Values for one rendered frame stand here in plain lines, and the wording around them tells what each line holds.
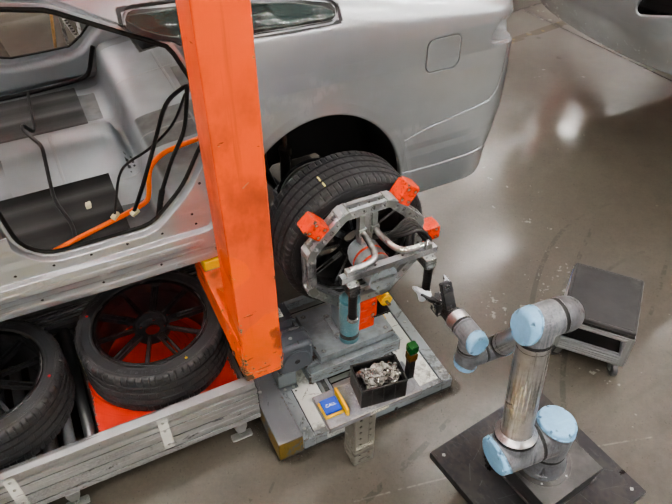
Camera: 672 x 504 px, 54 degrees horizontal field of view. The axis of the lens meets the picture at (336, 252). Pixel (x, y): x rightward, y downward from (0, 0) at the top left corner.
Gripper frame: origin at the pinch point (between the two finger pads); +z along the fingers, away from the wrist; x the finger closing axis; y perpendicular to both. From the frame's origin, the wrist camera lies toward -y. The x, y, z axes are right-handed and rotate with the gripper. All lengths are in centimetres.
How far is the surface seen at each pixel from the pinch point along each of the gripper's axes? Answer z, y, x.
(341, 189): 30, -33, -25
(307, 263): 21.1, -9.2, -43.9
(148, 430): 15, 50, -121
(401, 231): 12.6, -18.5, -6.6
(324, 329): 41, 61, -28
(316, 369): 26, 69, -39
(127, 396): 32, 44, -124
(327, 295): 21.1, 13.3, -35.3
